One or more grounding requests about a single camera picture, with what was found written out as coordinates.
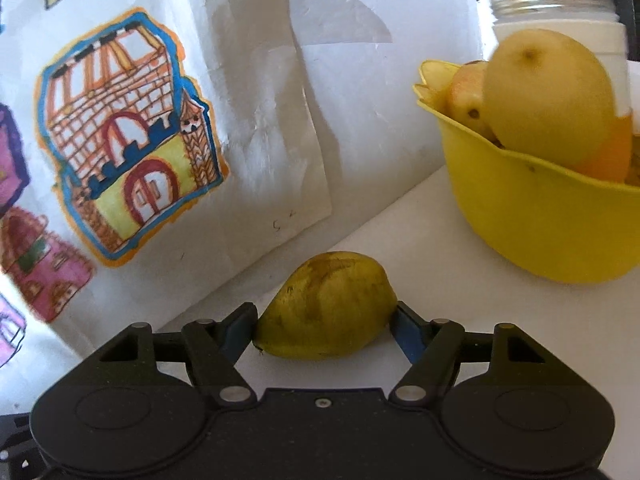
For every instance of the yellow pear in bowl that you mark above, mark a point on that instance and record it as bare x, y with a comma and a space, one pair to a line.
547, 95

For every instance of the yellow plastic bowl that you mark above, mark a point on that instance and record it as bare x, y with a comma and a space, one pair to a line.
548, 220

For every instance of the children's houses drawing paper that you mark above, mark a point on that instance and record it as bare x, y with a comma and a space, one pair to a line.
168, 145

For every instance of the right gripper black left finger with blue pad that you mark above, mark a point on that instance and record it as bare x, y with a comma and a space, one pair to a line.
192, 367

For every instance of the green yellow mango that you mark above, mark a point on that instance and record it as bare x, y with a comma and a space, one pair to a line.
332, 305

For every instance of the apple in bowl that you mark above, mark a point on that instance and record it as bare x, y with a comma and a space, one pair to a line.
464, 100

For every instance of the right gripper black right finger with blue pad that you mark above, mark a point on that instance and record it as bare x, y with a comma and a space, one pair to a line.
436, 350

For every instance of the white and orange jar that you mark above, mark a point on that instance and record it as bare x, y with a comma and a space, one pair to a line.
595, 24

